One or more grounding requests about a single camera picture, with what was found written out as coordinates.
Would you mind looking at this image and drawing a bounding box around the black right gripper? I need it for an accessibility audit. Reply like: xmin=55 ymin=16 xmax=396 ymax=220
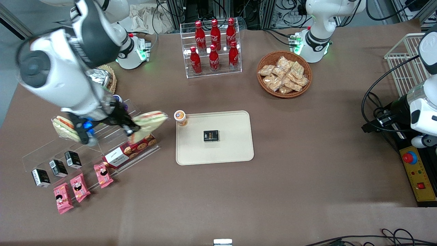
xmin=70 ymin=100 xmax=141 ymax=135

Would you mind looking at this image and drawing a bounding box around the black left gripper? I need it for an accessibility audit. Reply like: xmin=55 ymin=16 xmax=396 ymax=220
xmin=361 ymin=94 xmax=414 ymax=134

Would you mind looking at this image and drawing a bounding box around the ham lettuce sandwich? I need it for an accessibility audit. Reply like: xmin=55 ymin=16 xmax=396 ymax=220
xmin=129 ymin=110 xmax=169 ymax=145
xmin=52 ymin=115 xmax=83 ymax=142

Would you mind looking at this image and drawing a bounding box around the beige plastic serving tray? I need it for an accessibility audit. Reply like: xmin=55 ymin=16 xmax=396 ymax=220
xmin=176 ymin=110 xmax=255 ymax=166

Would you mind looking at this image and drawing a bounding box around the purple lid drink cup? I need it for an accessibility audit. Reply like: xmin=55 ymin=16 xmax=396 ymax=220
xmin=112 ymin=95 xmax=128 ymax=111

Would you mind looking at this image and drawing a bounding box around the red cookie box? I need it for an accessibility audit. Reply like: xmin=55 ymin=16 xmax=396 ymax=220
xmin=102 ymin=134 xmax=157 ymax=168

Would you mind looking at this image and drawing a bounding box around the foil container in wicker basket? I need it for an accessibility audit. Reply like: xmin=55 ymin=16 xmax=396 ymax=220
xmin=89 ymin=64 xmax=117 ymax=95

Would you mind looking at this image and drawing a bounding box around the silver foil food container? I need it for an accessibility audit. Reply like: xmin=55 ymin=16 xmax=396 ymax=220
xmin=88 ymin=68 xmax=110 ymax=88

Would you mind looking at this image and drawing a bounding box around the orange lid drink cup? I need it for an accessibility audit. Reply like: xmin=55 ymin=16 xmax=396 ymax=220
xmin=174 ymin=110 xmax=188 ymax=127

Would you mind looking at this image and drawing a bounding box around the pink snack packet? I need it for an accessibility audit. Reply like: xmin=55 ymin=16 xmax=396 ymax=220
xmin=70 ymin=173 xmax=91 ymax=203
xmin=54 ymin=183 xmax=74 ymax=215
xmin=94 ymin=163 xmax=114 ymax=189

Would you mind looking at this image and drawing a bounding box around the small black snack box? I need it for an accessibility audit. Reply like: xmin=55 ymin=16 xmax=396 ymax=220
xmin=49 ymin=160 xmax=68 ymax=178
xmin=65 ymin=151 xmax=82 ymax=169
xmin=203 ymin=130 xmax=220 ymax=143
xmin=31 ymin=169 xmax=51 ymax=188

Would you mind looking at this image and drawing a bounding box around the yellow emergency stop control box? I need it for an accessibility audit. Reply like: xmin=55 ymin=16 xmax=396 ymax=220
xmin=393 ymin=130 xmax=437 ymax=208

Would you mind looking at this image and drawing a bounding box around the red cola bottle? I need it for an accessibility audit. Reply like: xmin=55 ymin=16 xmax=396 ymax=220
xmin=195 ymin=20 xmax=206 ymax=52
xmin=209 ymin=44 xmax=220 ymax=72
xmin=226 ymin=18 xmax=237 ymax=48
xmin=190 ymin=46 xmax=202 ymax=74
xmin=210 ymin=19 xmax=222 ymax=51
xmin=228 ymin=41 xmax=239 ymax=70

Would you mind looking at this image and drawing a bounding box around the clear acrylic stepped stand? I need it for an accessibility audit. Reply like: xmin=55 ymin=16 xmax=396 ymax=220
xmin=22 ymin=99 xmax=161 ymax=187

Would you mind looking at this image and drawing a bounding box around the beige crumpled cloth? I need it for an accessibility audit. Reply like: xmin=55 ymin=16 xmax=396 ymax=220
xmin=129 ymin=3 xmax=179 ymax=35

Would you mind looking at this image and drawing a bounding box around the clear acrylic bottle rack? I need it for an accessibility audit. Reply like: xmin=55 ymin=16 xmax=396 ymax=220
xmin=180 ymin=20 xmax=243 ymax=79

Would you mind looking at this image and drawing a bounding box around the round brown wicker basket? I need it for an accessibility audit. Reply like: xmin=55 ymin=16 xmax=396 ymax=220
xmin=257 ymin=51 xmax=312 ymax=99

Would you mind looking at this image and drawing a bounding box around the black power cable with plug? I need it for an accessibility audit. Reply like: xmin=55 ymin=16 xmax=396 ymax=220
xmin=367 ymin=92 xmax=389 ymax=119

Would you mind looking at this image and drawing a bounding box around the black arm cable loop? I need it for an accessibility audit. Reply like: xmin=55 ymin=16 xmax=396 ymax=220
xmin=361 ymin=55 xmax=420 ymax=134

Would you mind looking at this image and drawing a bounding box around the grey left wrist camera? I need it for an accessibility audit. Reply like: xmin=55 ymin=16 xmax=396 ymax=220
xmin=411 ymin=135 xmax=437 ymax=148

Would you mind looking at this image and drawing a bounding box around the white wire basket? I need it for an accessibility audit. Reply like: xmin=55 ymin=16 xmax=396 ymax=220
xmin=384 ymin=33 xmax=432 ymax=98

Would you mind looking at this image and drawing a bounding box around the black cable bundle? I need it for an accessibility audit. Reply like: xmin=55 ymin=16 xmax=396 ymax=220
xmin=304 ymin=228 xmax=437 ymax=246

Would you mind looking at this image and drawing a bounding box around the dark diagonal frame bar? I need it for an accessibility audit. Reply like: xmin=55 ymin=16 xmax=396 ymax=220
xmin=0 ymin=3 xmax=34 ymax=40

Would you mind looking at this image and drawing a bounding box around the aluminium frame with cables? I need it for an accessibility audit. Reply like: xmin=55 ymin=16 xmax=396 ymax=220
xmin=155 ymin=0 xmax=309 ymax=30

